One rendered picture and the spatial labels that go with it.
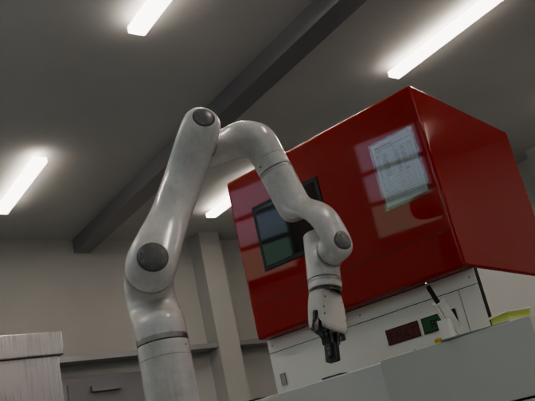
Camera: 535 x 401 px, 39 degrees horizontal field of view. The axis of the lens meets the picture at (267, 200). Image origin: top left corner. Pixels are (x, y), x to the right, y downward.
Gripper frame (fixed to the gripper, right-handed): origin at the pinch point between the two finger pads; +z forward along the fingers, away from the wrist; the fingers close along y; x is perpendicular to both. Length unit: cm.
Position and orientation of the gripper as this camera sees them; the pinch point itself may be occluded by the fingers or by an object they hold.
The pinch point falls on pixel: (332, 353)
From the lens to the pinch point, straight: 184.2
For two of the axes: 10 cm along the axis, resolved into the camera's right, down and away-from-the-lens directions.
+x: 7.4, -3.7, -5.7
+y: -6.7, -3.2, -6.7
